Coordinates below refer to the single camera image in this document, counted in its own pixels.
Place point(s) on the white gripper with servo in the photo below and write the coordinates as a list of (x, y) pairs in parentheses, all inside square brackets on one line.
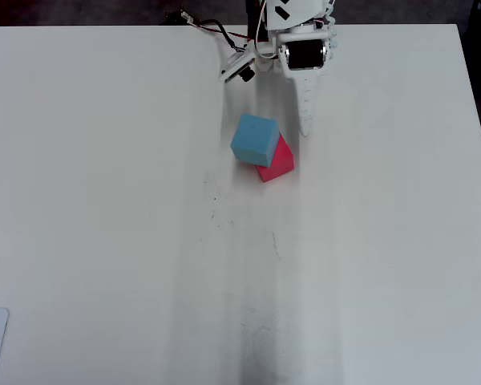
[(305, 54)]

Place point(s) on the blue foam cube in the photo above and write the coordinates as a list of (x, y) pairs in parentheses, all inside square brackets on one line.
[(252, 136)]

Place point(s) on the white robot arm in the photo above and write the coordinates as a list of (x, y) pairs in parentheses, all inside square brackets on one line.
[(296, 12)]

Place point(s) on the red foam cube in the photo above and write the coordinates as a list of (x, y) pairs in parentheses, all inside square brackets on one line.
[(280, 162)]

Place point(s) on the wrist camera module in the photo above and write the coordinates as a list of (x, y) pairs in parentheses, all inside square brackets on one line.
[(236, 66)]

